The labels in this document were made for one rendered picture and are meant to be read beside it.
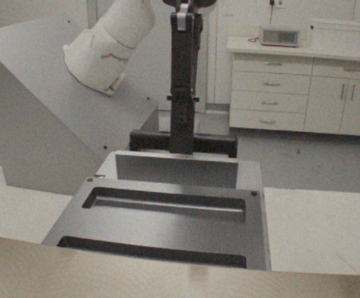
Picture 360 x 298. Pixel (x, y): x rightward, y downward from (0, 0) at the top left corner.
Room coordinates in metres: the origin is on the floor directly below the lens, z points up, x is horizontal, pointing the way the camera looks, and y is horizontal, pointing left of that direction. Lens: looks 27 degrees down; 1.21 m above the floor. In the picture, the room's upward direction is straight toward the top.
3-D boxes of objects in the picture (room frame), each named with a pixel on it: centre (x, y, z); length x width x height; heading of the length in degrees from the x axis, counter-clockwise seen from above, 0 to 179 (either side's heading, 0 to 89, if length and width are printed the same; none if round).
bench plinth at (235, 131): (2.77, -1.03, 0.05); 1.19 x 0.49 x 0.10; 82
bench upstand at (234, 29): (3.01, -1.07, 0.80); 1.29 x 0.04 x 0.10; 82
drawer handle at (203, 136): (0.43, 0.00, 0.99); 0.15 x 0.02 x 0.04; 82
